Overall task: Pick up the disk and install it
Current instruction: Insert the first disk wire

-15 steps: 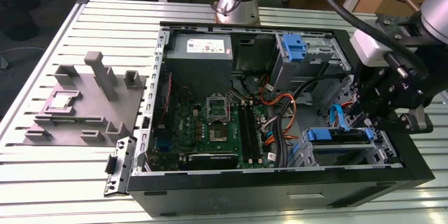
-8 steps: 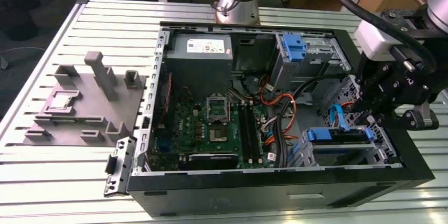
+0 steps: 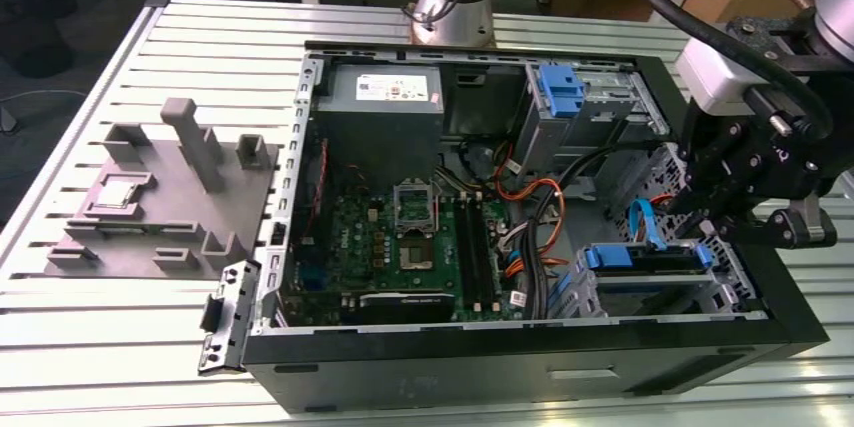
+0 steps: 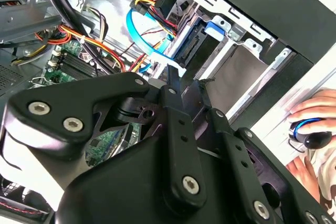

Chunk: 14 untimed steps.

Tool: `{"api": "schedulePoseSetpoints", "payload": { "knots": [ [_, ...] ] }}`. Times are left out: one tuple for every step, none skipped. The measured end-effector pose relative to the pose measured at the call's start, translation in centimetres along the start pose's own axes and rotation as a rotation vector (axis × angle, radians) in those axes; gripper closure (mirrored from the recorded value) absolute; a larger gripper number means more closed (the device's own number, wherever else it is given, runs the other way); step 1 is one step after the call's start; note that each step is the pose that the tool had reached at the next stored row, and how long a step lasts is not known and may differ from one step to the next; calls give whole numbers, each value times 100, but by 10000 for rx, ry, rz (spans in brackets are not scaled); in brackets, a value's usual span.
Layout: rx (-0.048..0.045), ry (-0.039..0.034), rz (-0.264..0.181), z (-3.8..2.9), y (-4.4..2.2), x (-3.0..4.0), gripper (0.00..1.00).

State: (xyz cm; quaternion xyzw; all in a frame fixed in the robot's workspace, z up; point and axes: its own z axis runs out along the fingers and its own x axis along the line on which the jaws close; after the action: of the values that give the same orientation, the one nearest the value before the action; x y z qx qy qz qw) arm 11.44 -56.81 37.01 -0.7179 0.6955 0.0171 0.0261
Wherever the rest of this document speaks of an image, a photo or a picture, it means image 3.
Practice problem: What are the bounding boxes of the blue drive latch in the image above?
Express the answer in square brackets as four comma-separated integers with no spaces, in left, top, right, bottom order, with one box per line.
[538,65,587,118]

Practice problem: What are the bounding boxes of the metal drive cage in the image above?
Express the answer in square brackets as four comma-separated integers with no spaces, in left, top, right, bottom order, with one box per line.
[517,61,673,178]

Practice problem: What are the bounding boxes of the green RAM stick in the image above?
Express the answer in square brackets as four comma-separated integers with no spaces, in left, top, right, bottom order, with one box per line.
[96,227,168,238]

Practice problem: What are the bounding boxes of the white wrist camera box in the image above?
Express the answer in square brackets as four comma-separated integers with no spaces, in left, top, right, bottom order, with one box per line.
[673,39,793,116]

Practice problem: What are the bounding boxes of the black wrist mounting bracket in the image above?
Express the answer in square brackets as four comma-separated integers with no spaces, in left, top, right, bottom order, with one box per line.
[725,15,854,73]

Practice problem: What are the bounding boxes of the grey power supply unit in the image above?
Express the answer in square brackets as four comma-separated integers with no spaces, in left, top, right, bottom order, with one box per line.
[311,64,447,186]

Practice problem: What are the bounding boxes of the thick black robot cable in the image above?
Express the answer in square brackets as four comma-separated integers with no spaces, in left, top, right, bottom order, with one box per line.
[597,0,836,138]

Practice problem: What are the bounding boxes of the hard disk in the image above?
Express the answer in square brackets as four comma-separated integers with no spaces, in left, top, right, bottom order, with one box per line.
[581,242,720,301]

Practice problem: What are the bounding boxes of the CPU socket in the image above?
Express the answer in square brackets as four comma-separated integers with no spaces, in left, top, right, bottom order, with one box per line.
[398,238,447,273]

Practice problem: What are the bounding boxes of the grey parts rack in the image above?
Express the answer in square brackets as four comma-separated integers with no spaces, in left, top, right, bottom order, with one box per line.
[43,96,286,281]

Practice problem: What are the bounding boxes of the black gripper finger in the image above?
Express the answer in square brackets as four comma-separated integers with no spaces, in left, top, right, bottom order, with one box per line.
[669,101,766,218]
[717,194,840,251]

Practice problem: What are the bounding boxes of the green motherboard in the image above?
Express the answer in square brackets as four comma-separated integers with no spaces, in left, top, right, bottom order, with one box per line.
[283,181,529,326]

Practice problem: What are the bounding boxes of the metal card retention bracket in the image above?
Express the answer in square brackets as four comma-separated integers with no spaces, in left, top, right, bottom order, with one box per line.
[196,257,263,378]

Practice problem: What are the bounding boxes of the black PC case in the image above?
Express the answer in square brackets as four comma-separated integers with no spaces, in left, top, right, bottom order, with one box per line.
[241,39,830,416]

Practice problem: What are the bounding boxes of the black RAM slot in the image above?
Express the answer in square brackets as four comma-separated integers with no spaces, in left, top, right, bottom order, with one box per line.
[471,190,506,313]
[455,190,487,313]

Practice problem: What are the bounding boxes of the black cable bundle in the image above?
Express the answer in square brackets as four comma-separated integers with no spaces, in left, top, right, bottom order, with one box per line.
[519,139,669,321]

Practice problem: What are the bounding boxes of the silver CPU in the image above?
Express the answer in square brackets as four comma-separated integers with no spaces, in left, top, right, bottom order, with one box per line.
[92,184,143,211]

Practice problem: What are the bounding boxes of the blue wire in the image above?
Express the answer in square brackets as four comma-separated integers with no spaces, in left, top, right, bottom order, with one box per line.
[626,199,669,253]

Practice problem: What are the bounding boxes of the orange wire bundle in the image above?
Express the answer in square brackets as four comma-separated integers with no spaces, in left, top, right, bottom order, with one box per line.
[493,141,573,281]

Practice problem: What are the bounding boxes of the metal socket cover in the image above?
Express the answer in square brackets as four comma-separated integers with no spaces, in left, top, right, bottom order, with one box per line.
[393,180,443,239]

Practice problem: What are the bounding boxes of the metal disk bay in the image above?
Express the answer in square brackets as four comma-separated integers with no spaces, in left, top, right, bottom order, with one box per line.
[566,241,742,318]

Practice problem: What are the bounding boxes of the black graphics card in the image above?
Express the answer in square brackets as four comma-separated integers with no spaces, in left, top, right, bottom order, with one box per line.
[343,289,459,326]

